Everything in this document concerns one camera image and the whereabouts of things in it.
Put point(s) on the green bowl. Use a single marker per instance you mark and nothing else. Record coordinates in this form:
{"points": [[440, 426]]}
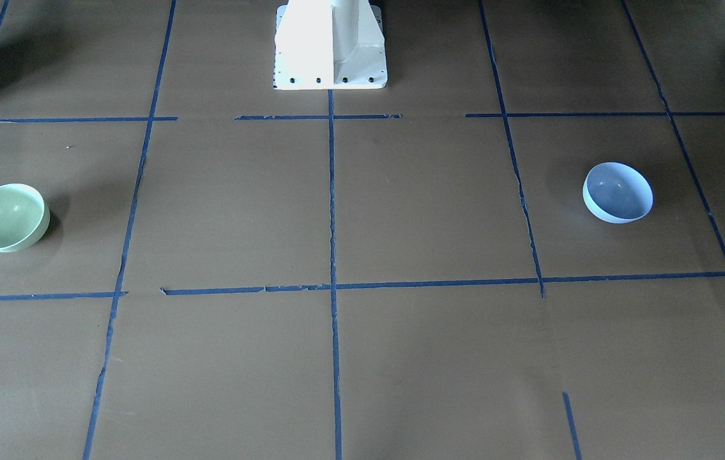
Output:
{"points": [[24, 217]]}

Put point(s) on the blue bowl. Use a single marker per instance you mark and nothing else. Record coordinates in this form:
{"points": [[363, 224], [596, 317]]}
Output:
{"points": [[617, 193]]}

